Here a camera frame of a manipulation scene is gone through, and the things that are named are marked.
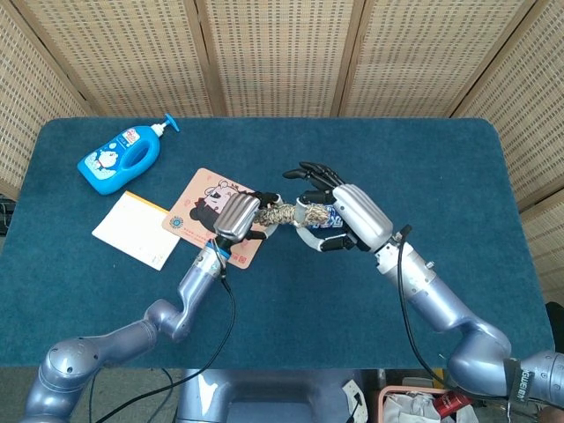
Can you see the woven bamboo screen panel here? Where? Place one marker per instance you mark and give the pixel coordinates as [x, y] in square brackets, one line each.
[26, 110]
[282, 53]
[132, 53]
[529, 132]
[440, 53]

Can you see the red soda can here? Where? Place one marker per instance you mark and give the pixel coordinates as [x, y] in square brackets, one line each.
[454, 402]

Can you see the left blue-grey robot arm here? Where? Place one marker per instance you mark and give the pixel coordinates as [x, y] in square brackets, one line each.
[194, 282]

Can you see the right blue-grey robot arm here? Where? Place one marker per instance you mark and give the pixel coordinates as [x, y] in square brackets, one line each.
[440, 299]

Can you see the black box device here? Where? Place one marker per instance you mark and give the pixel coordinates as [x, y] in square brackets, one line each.
[5, 216]

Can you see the pink cartoon mouse pad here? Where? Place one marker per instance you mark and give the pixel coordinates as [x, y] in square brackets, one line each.
[194, 207]

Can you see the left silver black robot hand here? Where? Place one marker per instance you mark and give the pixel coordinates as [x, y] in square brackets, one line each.
[235, 218]

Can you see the teal felt table cover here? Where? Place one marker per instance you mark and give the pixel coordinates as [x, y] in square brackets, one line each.
[308, 145]

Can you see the blue labelled drink bottle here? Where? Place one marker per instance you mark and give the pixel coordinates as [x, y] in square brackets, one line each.
[328, 224]

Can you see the pink plastic basket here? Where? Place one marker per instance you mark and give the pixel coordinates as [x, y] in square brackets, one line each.
[382, 405]

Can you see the white plastic bag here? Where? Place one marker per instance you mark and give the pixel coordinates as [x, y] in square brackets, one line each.
[410, 407]

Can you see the white notepad with yellow edge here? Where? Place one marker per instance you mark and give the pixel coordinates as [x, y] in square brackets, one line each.
[132, 229]

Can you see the blue pump lotion bottle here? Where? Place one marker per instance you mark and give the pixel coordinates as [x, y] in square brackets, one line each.
[110, 163]

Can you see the white power strip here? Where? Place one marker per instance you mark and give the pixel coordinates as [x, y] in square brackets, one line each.
[352, 392]

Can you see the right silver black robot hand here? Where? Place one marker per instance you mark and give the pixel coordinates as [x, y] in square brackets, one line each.
[361, 211]

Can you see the blue-grey robot torso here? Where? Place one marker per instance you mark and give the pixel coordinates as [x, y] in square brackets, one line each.
[264, 396]

